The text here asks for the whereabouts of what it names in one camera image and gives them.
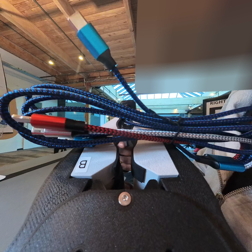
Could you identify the black framed white sign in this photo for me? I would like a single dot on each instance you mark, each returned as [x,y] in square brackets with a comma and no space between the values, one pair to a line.
[214,102]

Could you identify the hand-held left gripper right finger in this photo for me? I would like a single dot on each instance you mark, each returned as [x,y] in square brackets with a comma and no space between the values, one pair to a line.
[155,159]

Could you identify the person's right hand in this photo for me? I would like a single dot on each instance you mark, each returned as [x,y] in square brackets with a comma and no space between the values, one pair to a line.
[126,157]

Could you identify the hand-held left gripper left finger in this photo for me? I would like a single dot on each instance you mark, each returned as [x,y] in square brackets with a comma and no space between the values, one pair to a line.
[98,161]

